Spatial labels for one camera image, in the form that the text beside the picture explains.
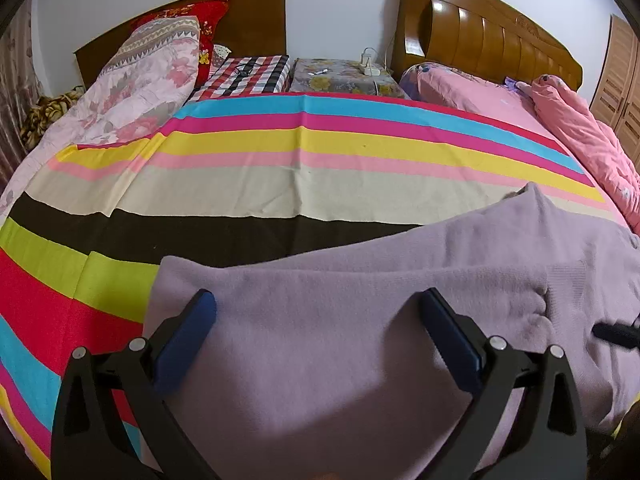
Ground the wooden wardrobe door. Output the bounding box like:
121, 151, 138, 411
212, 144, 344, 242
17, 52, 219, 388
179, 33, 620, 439
589, 14, 640, 171

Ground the brown floral blanket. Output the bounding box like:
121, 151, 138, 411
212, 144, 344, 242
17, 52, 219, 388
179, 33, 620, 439
20, 87, 86, 151

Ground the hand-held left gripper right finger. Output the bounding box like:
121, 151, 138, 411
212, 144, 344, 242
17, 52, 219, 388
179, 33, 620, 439
417, 287, 587, 480

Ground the striped colourful blanket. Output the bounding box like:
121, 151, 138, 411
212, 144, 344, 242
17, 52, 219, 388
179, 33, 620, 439
0, 92, 631, 480

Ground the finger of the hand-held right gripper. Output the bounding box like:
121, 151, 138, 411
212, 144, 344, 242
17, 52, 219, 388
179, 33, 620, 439
591, 317, 640, 348

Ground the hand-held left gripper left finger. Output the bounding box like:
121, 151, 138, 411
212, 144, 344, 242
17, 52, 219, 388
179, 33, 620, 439
50, 288, 218, 480

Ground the dark brown wooden headboard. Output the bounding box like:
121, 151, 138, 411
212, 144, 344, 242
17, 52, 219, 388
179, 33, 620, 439
74, 0, 290, 88

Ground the light brown wooden headboard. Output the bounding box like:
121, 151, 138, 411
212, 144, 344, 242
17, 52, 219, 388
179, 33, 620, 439
390, 0, 585, 93

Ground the red floral pillow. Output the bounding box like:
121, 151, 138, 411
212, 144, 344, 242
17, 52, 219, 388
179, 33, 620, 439
131, 0, 232, 88

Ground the pink floral pillow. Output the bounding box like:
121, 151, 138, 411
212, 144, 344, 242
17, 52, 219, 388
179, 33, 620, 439
402, 62, 481, 111

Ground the nightstand with floral cover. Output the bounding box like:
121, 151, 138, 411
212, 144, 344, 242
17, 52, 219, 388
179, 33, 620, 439
289, 57, 406, 98

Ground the pink floral quilt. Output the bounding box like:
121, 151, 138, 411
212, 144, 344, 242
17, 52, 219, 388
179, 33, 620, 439
0, 15, 202, 211

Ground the lilac knitted sweater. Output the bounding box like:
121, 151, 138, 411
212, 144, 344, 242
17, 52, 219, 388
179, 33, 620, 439
142, 182, 640, 480

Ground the red checkered pillow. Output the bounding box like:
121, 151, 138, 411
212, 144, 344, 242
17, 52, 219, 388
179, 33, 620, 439
187, 54, 292, 103

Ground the white power strip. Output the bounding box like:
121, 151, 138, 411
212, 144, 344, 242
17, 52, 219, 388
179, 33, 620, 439
360, 49, 383, 77

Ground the patterned curtain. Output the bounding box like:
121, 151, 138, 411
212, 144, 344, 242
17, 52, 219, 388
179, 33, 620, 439
0, 0, 43, 176

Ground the pink bed sheet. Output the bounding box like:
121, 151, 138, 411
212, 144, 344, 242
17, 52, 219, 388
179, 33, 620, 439
402, 62, 601, 171

